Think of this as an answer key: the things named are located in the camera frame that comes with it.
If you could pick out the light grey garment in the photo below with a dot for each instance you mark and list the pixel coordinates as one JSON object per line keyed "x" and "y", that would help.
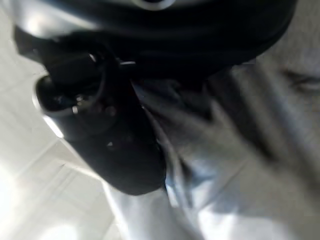
{"x": 225, "y": 162}

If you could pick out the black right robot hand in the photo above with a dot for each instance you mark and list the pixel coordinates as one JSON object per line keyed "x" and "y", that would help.
{"x": 117, "y": 140}

